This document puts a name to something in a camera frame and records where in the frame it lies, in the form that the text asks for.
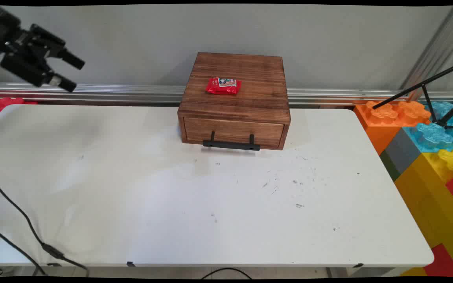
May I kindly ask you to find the wooden drawer with black handle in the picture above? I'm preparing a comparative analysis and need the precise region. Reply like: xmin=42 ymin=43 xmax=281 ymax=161
xmin=183 ymin=117 xmax=286 ymax=152

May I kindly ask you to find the red studded toy block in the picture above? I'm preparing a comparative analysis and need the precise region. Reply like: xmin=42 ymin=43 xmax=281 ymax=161
xmin=0 ymin=97 xmax=38 ymax=121

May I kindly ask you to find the red snack packet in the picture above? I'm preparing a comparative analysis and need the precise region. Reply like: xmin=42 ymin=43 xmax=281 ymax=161
xmin=205 ymin=77 xmax=242 ymax=95

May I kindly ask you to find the brown wooden drawer box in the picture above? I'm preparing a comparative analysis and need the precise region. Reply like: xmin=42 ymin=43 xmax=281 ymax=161
xmin=177 ymin=52 xmax=291 ymax=151

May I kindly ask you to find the orange toy building block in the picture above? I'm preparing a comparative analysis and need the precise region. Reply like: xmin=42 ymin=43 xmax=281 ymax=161
xmin=354 ymin=101 xmax=433 ymax=156

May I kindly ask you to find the green toy building block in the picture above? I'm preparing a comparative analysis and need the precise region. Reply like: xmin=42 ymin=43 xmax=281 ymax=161
xmin=379 ymin=149 xmax=402 ymax=182

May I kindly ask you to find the grey toy building block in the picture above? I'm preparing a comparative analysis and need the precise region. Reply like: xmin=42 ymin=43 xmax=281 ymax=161
xmin=384 ymin=127 xmax=422 ymax=176

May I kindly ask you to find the black tripod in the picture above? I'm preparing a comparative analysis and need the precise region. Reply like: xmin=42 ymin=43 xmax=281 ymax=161
xmin=372 ymin=59 xmax=453 ymax=130

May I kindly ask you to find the cyan toy building block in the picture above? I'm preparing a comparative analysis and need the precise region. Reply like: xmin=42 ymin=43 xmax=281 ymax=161
xmin=403 ymin=101 xmax=453 ymax=153

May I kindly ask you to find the large yellow building block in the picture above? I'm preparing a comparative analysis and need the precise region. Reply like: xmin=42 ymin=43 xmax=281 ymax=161
xmin=394 ymin=153 xmax=453 ymax=276

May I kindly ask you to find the small yellow studded block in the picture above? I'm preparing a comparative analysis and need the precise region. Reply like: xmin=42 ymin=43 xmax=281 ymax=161
xmin=421 ymin=149 xmax=453 ymax=184

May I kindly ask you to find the red block at floor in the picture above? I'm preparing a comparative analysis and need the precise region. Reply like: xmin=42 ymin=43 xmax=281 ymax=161
xmin=423 ymin=243 xmax=453 ymax=277

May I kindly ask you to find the aluminium rail along wall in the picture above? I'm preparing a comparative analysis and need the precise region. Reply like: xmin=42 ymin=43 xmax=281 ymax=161
xmin=0 ymin=82 xmax=453 ymax=108

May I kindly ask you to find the black cable with inline connector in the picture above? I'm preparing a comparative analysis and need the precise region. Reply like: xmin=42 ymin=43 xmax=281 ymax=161
xmin=0 ymin=179 xmax=90 ymax=277

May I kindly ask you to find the thin black cable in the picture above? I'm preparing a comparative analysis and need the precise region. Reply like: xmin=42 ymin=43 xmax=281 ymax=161
xmin=0 ymin=223 xmax=48 ymax=276

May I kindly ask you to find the black looped floor cable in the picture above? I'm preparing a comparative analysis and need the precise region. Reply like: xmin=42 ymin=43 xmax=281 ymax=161
xmin=201 ymin=268 xmax=253 ymax=280

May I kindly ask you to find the aluminium profile post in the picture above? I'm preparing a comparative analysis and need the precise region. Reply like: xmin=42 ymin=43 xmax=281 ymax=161
xmin=400 ymin=6 xmax=453 ymax=103

